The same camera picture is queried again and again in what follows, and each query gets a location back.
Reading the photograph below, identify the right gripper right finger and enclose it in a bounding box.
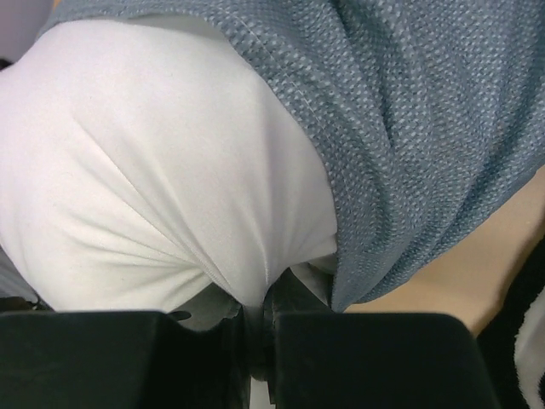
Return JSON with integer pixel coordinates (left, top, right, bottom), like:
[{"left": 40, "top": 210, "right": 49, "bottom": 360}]
[{"left": 265, "top": 271, "right": 498, "bottom": 409}]

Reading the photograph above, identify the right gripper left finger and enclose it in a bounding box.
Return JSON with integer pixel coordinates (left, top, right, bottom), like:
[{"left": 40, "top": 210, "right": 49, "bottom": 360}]
[{"left": 1, "top": 297, "right": 250, "bottom": 408}]

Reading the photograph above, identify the white pillow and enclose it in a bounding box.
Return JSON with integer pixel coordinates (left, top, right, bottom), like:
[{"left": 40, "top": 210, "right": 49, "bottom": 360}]
[{"left": 1, "top": 16, "right": 337, "bottom": 326}]

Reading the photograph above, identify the blue grey pillowcase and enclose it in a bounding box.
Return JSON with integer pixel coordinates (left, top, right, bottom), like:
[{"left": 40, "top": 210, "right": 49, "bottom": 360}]
[{"left": 47, "top": 1, "right": 544, "bottom": 311}]

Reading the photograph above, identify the zebra print pillow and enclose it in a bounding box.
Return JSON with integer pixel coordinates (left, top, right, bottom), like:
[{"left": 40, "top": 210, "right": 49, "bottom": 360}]
[{"left": 478, "top": 241, "right": 544, "bottom": 408}]

